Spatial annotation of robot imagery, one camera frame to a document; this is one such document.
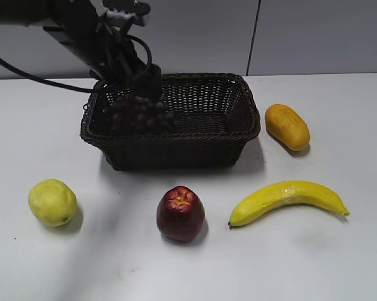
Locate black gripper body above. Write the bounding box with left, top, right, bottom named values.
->
left=61, top=1, right=160, bottom=85

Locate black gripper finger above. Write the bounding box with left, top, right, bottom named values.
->
left=127, top=71, right=161, bottom=102

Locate purple grape bunch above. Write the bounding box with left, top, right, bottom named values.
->
left=106, top=94, right=179, bottom=135

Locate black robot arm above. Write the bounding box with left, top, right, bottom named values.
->
left=0, top=0, right=162, bottom=100

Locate dark brown wicker basket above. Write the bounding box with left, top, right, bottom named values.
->
left=80, top=73, right=261, bottom=171

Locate dark red apple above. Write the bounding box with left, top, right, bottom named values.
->
left=156, top=186, right=205, bottom=243

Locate orange yellow mango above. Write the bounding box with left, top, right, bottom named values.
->
left=265, top=103, right=311, bottom=152

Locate yellow green lemon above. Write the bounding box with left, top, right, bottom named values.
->
left=28, top=179, right=78, bottom=228

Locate yellow banana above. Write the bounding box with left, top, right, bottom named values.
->
left=228, top=180, right=350, bottom=228

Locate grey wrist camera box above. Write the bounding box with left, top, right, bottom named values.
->
left=102, top=0, right=151, bottom=28

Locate black cable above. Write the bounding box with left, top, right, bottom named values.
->
left=0, top=34, right=154, bottom=94

